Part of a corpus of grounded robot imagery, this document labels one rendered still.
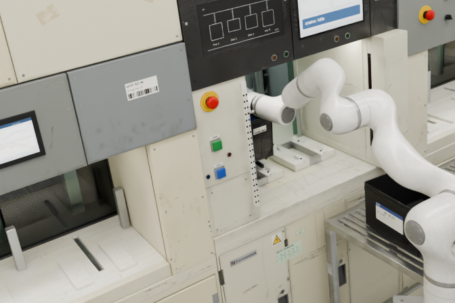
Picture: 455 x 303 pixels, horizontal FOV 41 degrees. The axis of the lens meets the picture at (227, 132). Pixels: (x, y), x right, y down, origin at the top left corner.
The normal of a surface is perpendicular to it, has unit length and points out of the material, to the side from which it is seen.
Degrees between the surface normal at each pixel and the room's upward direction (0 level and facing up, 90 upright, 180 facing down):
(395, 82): 90
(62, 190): 90
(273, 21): 90
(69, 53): 90
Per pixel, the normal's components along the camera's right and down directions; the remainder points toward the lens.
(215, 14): 0.53, 0.26
